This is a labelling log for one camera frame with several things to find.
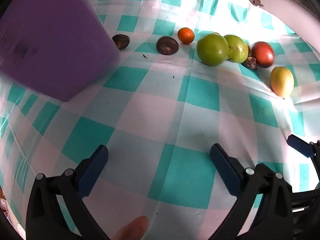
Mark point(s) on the small shrivelled dark fruit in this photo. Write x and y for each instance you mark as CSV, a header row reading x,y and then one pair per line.
x,y
250,63

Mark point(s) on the dark brown round fruit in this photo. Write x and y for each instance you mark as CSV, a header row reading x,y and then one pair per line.
x,y
167,45
121,41

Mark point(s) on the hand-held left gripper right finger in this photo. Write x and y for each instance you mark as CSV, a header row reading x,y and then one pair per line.
x,y
222,165

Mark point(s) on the yellow-green apple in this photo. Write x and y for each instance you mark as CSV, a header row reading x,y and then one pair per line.
x,y
282,81

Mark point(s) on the purple plastic box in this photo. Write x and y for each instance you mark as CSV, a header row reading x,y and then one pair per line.
x,y
50,42

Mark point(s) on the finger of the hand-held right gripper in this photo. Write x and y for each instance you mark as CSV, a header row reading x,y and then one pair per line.
x,y
300,146
305,198

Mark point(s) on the red apple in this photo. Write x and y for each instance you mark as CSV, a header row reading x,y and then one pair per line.
x,y
262,54

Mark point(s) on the person's left hand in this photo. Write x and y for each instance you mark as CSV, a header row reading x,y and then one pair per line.
x,y
133,228

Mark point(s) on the teal checkered plastic tablecloth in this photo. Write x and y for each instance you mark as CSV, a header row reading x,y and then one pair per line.
x,y
170,120

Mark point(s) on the green apple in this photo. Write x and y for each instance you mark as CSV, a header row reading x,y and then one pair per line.
x,y
237,48
213,50

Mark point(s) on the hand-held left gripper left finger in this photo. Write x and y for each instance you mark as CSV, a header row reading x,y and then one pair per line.
x,y
96,163

